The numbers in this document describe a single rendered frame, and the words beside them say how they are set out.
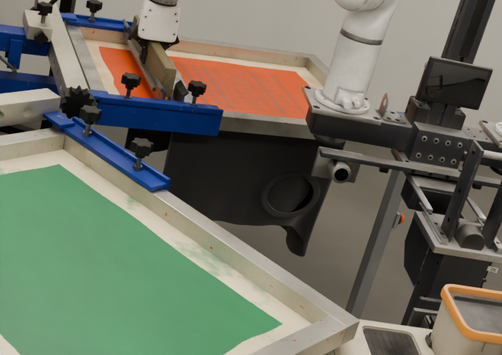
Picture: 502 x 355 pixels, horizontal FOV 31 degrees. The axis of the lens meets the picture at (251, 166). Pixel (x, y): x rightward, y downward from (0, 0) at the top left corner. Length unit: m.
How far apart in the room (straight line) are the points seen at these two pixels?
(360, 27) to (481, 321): 0.68
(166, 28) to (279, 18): 2.39
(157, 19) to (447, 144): 0.80
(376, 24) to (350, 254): 2.06
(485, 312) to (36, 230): 0.80
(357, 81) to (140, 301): 0.75
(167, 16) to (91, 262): 0.95
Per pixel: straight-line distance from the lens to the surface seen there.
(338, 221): 4.11
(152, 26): 2.34
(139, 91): 2.31
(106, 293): 1.48
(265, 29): 4.69
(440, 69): 2.00
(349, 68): 1.95
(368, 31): 1.93
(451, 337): 1.59
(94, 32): 2.61
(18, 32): 2.30
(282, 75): 2.69
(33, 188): 1.75
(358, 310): 2.86
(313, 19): 4.77
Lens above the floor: 1.77
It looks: 24 degrees down
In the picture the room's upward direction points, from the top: 15 degrees clockwise
